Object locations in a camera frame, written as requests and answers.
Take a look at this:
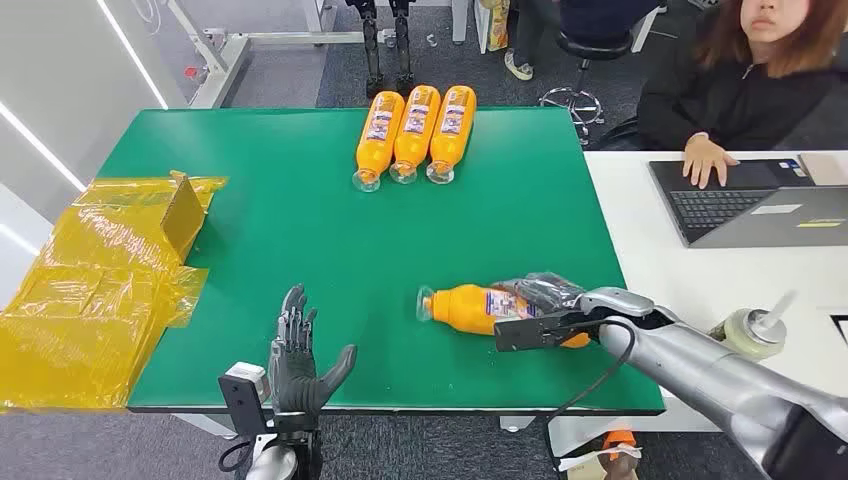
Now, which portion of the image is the person's hand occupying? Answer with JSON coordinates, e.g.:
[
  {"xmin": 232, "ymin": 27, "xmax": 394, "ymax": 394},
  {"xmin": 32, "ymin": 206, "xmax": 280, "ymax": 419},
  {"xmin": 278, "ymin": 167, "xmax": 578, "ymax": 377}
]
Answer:
[{"xmin": 682, "ymin": 132, "xmax": 741, "ymax": 191}]

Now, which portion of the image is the orange and white tool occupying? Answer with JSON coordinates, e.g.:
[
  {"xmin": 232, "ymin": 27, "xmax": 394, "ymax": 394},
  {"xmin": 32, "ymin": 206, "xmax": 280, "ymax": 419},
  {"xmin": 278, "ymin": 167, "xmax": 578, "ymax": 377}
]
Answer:
[{"xmin": 556, "ymin": 429, "xmax": 645, "ymax": 480}]

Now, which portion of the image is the dark grey laptop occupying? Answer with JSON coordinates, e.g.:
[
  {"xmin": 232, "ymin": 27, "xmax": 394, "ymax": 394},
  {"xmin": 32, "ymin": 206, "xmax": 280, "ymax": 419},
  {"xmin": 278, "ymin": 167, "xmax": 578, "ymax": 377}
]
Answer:
[{"xmin": 647, "ymin": 157, "xmax": 848, "ymax": 250}]

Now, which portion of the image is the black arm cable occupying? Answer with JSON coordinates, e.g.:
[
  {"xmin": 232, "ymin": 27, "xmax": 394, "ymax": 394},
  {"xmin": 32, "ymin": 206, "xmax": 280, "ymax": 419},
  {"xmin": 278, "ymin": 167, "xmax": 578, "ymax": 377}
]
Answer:
[
  {"xmin": 217, "ymin": 439, "xmax": 258, "ymax": 476},
  {"xmin": 543, "ymin": 316, "xmax": 639, "ymax": 465}
]

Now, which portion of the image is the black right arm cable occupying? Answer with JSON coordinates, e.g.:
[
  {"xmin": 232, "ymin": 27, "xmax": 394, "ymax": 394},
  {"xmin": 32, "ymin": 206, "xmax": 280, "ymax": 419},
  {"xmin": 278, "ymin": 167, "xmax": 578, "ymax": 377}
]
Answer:
[{"xmin": 543, "ymin": 316, "xmax": 639, "ymax": 465}]

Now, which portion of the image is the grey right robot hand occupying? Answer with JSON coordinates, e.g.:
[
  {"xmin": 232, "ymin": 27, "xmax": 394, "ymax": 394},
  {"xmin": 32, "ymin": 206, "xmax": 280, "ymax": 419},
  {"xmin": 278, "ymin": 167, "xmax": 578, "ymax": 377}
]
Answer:
[{"xmin": 492, "ymin": 271, "xmax": 588, "ymax": 318}]

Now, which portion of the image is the black office chair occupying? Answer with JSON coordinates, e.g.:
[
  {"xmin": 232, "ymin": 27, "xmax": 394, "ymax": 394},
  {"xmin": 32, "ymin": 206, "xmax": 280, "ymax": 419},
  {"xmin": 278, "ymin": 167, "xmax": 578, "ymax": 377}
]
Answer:
[{"xmin": 588, "ymin": 115, "xmax": 651, "ymax": 153}]

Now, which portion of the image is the person at desk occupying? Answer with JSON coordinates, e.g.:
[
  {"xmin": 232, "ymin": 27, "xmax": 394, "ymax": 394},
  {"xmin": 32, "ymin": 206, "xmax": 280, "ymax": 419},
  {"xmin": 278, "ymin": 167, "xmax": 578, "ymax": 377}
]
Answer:
[{"xmin": 635, "ymin": 0, "xmax": 848, "ymax": 155}]

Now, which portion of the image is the white metal table frame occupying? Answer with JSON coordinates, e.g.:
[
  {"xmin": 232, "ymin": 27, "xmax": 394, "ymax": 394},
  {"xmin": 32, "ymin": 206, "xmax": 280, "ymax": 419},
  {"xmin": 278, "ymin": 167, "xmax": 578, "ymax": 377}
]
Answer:
[{"xmin": 162, "ymin": 0, "xmax": 399, "ymax": 111}]

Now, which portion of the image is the white table leg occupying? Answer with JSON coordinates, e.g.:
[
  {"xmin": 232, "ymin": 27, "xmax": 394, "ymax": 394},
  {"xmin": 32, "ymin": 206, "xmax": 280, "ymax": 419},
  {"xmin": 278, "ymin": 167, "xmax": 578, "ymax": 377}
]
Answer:
[{"xmin": 451, "ymin": 0, "xmax": 470, "ymax": 46}]

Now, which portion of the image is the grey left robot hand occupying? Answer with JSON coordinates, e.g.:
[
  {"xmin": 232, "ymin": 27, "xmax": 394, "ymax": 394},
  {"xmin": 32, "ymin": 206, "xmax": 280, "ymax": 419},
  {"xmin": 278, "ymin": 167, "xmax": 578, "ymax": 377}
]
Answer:
[{"xmin": 268, "ymin": 284, "xmax": 358, "ymax": 417}]

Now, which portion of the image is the black round stool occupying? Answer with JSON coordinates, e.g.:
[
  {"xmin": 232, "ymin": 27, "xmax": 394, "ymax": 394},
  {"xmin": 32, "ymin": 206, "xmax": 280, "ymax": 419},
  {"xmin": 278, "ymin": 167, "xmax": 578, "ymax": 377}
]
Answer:
[{"xmin": 538, "ymin": 29, "xmax": 635, "ymax": 144}]

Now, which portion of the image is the tan phone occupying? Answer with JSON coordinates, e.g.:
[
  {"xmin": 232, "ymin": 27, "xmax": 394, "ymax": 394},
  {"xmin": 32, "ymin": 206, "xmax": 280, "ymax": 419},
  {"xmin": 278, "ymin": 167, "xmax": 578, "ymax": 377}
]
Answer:
[{"xmin": 797, "ymin": 152, "xmax": 848, "ymax": 187}]

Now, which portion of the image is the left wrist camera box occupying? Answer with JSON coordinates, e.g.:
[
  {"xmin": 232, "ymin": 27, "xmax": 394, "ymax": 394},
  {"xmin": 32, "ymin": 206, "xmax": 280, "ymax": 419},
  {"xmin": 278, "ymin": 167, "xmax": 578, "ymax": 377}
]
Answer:
[{"xmin": 217, "ymin": 361, "xmax": 274, "ymax": 439}]

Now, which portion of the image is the green table mat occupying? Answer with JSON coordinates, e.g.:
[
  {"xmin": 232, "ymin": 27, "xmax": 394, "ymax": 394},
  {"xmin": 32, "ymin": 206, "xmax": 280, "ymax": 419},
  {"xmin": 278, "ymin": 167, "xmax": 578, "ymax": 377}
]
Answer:
[{"xmin": 125, "ymin": 106, "xmax": 666, "ymax": 418}]

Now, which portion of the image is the yellow plastic wrapped cardboard box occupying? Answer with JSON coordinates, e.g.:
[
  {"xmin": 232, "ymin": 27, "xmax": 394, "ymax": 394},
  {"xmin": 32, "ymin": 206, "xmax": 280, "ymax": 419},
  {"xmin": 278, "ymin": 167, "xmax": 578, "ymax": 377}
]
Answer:
[{"xmin": 0, "ymin": 170, "xmax": 229, "ymax": 413}]

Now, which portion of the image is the person on stool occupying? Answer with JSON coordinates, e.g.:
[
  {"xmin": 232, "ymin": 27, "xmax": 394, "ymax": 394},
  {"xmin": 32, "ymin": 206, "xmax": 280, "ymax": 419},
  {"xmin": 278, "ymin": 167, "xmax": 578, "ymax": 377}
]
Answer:
[{"xmin": 503, "ymin": 0, "xmax": 666, "ymax": 83}]

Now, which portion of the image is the orange juice bottle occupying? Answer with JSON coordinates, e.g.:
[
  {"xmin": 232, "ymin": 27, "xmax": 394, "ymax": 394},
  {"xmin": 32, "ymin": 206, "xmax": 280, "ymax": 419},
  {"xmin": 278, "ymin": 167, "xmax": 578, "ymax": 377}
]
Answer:
[
  {"xmin": 425, "ymin": 84, "xmax": 478, "ymax": 186},
  {"xmin": 388, "ymin": 84, "xmax": 443, "ymax": 185},
  {"xmin": 351, "ymin": 90, "xmax": 406, "ymax": 194},
  {"xmin": 415, "ymin": 283, "xmax": 592, "ymax": 350}
]

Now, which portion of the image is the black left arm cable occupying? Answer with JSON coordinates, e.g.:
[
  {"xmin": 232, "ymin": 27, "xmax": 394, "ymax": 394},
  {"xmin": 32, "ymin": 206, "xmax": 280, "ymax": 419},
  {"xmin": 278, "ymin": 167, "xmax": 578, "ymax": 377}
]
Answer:
[{"xmin": 217, "ymin": 439, "xmax": 258, "ymax": 476}]

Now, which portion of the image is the black robot leg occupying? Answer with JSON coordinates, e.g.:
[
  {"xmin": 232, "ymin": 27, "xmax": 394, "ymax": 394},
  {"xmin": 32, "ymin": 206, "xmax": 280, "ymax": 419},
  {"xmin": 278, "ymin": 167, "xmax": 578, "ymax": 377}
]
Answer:
[
  {"xmin": 388, "ymin": 0, "xmax": 417, "ymax": 95},
  {"xmin": 344, "ymin": 0, "xmax": 387, "ymax": 99}
]

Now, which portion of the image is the yellow bag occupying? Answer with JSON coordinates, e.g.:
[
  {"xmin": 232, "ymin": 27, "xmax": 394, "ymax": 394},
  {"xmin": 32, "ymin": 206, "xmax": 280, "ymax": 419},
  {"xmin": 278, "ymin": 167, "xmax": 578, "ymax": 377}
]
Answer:
[{"xmin": 475, "ymin": 0, "xmax": 512, "ymax": 54}]

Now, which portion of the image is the cup with straw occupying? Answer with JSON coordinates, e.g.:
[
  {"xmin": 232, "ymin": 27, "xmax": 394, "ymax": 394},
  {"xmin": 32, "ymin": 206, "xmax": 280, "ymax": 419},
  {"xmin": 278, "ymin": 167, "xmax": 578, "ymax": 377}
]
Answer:
[{"xmin": 708, "ymin": 290, "xmax": 798, "ymax": 363}]

